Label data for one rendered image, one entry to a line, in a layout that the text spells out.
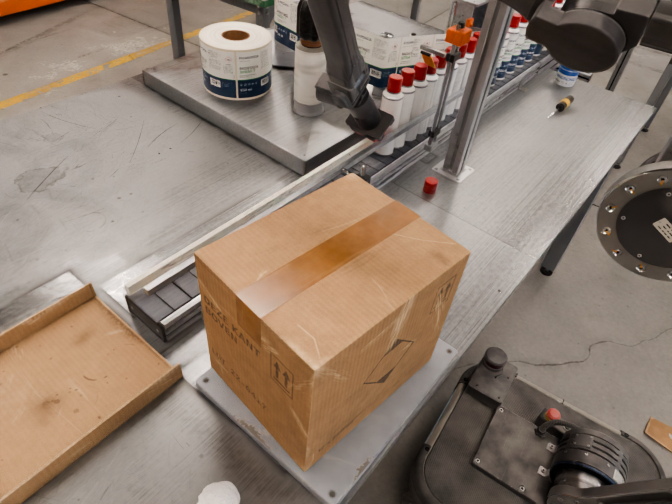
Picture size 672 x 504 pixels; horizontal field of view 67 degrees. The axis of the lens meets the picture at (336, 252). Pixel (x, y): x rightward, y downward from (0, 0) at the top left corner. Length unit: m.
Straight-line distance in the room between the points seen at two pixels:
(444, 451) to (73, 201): 1.16
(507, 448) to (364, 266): 1.02
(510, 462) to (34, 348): 1.20
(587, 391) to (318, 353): 1.68
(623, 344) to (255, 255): 1.92
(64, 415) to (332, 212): 0.52
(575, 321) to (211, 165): 1.65
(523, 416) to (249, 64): 1.29
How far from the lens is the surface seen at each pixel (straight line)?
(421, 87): 1.33
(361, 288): 0.65
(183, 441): 0.86
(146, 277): 0.96
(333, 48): 0.95
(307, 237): 0.70
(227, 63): 1.50
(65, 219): 1.26
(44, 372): 0.98
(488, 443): 1.58
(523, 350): 2.16
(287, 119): 1.45
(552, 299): 2.41
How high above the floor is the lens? 1.60
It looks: 44 degrees down
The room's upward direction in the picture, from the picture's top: 7 degrees clockwise
